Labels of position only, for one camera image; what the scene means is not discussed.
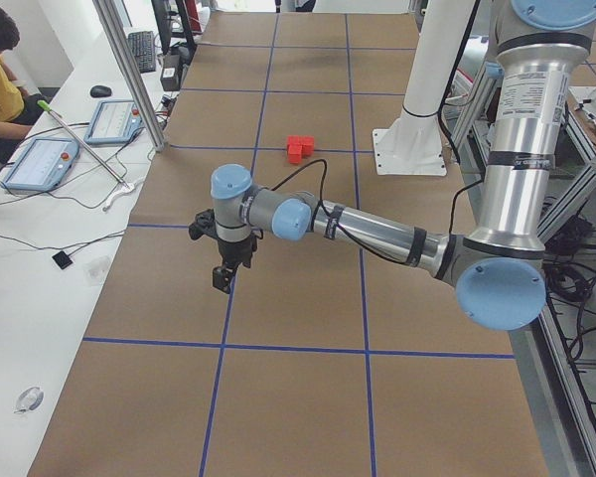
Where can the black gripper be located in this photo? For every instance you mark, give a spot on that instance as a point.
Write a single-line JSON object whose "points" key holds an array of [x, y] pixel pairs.
{"points": [[232, 250]]}

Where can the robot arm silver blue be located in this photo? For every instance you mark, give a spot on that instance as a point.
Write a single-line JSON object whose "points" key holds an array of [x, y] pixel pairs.
{"points": [[494, 270]]}

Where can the small black square pad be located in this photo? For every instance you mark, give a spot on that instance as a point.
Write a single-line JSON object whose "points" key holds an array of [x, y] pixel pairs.
{"points": [[62, 260]]}

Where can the far blue teach pendant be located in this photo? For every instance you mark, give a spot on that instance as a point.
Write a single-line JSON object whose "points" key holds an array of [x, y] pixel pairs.
{"points": [[114, 122]]}

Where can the blue teach pendant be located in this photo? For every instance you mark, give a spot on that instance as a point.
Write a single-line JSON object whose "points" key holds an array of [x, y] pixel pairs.
{"points": [[114, 122], [42, 165]]}

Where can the black box with label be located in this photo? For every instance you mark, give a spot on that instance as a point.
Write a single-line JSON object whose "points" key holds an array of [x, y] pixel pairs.
{"points": [[171, 75]]}

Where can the near blue teach pendant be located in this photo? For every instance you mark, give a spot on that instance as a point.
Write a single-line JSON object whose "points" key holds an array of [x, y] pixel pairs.
{"points": [[42, 165]]}

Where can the black computer mouse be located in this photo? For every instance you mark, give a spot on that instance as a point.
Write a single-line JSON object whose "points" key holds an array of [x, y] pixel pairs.
{"points": [[98, 91]]}

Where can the clear tape roll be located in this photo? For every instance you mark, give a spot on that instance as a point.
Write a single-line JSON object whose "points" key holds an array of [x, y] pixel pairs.
{"points": [[29, 400]]}

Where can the black keyboard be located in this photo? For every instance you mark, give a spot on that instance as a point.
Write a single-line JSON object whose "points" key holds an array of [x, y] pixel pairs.
{"points": [[142, 48]]}

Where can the person in yellow shirt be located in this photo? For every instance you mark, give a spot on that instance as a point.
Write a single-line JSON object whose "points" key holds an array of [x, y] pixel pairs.
{"points": [[19, 110]]}

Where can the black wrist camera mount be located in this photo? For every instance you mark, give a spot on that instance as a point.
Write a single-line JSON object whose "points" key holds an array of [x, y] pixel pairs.
{"points": [[204, 225]]}

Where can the white pedestal column base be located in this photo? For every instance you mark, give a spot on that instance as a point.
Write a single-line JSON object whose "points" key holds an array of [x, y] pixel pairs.
{"points": [[413, 144]]}

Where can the metal rod green handle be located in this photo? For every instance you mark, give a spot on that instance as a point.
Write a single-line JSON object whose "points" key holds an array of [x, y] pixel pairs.
{"points": [[122, 188]]}

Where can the aluminium frame post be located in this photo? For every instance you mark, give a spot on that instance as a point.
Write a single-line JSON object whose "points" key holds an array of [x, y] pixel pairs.
{"points": [[114, 32]]}

